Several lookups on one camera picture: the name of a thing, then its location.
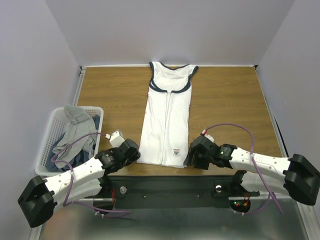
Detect white tank top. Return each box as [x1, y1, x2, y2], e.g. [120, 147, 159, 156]
[137, 61, 199, 168]

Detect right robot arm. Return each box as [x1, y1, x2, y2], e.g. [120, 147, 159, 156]
[184, 134, 320, 206]

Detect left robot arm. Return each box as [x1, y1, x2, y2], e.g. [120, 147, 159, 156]
[17, 139, 141, 228]

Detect grey tank top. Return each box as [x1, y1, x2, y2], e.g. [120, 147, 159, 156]
[52, 105, 97, 169]

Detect blue garment in basket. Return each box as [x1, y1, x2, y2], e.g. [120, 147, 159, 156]
[45, 115, 100, 172]

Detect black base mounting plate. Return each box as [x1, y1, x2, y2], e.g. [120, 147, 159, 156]
[93, 173, 259, 209]

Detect white plastic laundry basket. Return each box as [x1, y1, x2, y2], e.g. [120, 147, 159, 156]
[34, 106, 104, 177]

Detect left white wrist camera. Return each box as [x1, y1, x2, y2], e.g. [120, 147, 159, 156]
[104, 129, 125, 148]

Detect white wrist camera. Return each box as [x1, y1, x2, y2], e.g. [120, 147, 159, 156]
[104, 129, 125, 148]
[201, 128, 215, 142]

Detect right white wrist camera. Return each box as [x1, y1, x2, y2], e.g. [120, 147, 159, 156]
[201, 128, 215, 142]

